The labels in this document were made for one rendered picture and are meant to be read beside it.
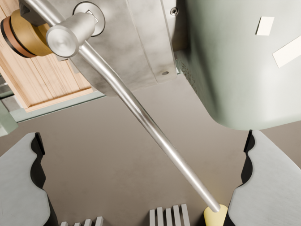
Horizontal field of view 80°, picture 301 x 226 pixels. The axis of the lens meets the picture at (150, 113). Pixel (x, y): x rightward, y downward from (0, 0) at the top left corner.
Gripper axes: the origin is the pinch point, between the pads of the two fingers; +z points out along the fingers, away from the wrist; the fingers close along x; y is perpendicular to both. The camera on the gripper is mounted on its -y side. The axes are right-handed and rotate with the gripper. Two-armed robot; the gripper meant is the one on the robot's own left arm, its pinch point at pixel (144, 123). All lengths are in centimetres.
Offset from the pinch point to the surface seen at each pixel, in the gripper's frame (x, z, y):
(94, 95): -30, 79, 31
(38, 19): -17.3, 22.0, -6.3
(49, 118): -92, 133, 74
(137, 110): -0.8, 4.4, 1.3
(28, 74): -38, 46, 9
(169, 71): 3.4, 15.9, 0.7
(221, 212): 76, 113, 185
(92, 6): -5.4, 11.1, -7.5
